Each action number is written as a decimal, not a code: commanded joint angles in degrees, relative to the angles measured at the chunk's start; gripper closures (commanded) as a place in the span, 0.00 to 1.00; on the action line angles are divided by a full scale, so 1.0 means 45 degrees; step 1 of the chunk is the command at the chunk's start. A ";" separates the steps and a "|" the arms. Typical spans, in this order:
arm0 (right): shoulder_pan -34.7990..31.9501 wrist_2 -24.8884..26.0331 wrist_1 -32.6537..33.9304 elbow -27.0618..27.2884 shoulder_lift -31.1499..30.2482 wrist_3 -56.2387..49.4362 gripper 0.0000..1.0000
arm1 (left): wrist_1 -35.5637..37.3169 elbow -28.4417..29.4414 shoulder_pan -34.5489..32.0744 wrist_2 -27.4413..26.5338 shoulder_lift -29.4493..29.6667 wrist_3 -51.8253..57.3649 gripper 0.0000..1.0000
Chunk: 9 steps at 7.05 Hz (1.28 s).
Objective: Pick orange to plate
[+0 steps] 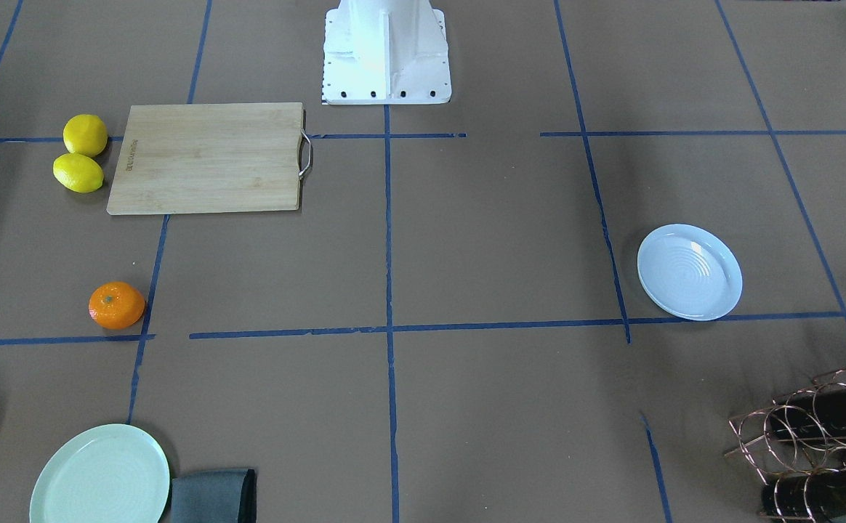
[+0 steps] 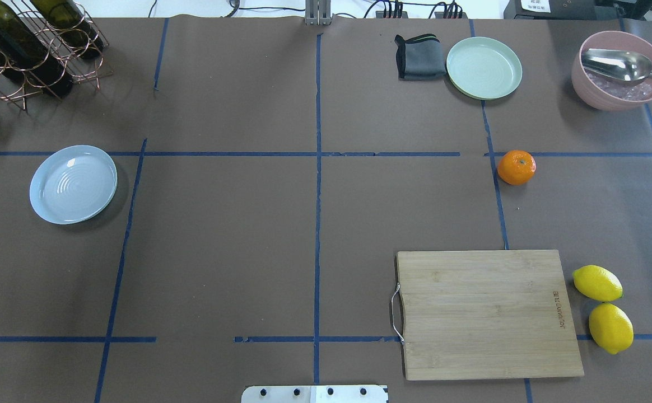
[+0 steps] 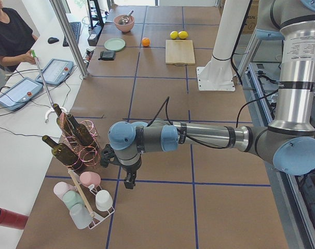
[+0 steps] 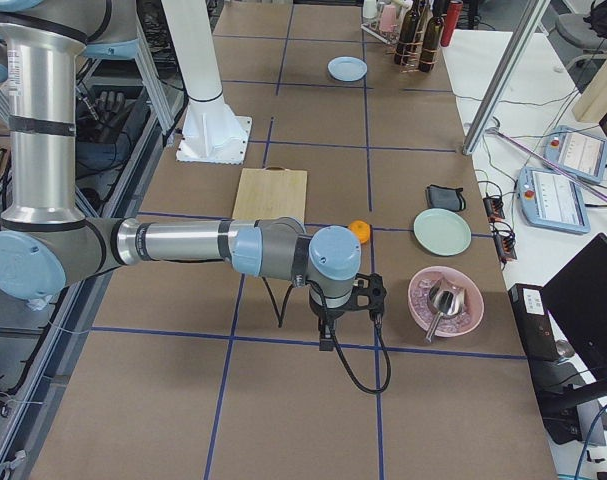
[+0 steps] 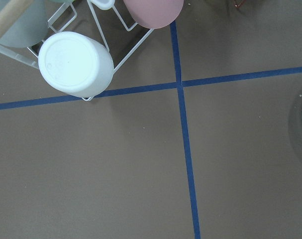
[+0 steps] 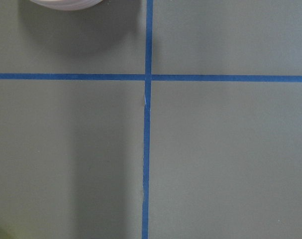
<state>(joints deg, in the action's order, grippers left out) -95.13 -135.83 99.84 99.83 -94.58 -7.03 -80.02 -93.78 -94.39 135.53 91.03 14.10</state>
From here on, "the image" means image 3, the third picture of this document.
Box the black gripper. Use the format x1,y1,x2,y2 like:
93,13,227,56
121,162,142,189

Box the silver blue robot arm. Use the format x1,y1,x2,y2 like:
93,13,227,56
108,1,315,189

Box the light green plate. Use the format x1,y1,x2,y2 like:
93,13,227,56
104,38,126,52

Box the white cup right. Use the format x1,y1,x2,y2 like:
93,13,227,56
95,190,113,212

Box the pink cup top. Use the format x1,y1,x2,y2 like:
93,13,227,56
79,171,101,187

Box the grey white cup bottom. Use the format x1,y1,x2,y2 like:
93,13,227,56
70,203,93,229

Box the mint green cup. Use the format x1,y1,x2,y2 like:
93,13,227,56
62,190,84,210

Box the dark wine bottle middle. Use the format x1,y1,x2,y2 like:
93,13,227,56
66,114,99,151

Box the dark wine bottle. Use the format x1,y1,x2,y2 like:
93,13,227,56
42,135,87,174
52,103,72,137
66,114,99,151

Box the pale pink cup left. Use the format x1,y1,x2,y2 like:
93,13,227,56
53,182,76,200

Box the dark wine bottle front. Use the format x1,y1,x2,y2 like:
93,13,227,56
42,135,87,174

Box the dark wine bottle back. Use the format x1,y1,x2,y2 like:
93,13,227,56
52,103,72,137

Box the dark grey folded cloth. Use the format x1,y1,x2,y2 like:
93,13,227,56
98,50,116,61

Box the teach pendant far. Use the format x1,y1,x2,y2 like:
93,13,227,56
40,58,74,86

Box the teach pendant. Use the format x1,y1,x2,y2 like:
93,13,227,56
0,77,43,111
40,58,74,86

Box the red cylinder tube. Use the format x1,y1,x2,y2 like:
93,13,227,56
0,208,29,230

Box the wooden cutting board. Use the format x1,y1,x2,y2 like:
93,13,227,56
165,40,196,65

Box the teach pendant near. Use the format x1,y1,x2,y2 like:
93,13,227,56
0,77,43,111

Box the orange fruit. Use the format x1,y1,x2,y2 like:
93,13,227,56
141,37,150,47

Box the yellow lemon near board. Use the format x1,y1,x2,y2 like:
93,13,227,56
170,31,179,39

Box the pink bowl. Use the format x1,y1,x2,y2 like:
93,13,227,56
114,15,134,33

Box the yellow lemon far one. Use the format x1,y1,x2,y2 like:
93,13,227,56
178,31,188,39

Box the metal reacher stick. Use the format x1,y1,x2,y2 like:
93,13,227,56
30,49,67,123

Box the metal scoop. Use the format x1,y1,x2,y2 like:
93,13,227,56
118,10,134,25

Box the black computer mouse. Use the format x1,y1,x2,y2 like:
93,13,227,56
47,37,59,44

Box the black keyboard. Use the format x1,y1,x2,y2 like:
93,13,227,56
62,21,82,48

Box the person in black shirt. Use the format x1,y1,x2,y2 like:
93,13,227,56
0,1,38,72

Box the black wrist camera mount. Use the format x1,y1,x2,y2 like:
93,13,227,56
100,144,115,168

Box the white wire cup rack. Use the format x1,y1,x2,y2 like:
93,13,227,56
76,174,115,230

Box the wooden rack handle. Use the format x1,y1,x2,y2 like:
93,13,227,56
68,170,95,217

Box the copper wire bottle rack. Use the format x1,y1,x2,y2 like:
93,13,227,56
62,113,100,167

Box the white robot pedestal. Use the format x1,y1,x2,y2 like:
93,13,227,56
197,0,251,91

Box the aluminium frame post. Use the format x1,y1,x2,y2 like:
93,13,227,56
50,0,88,79

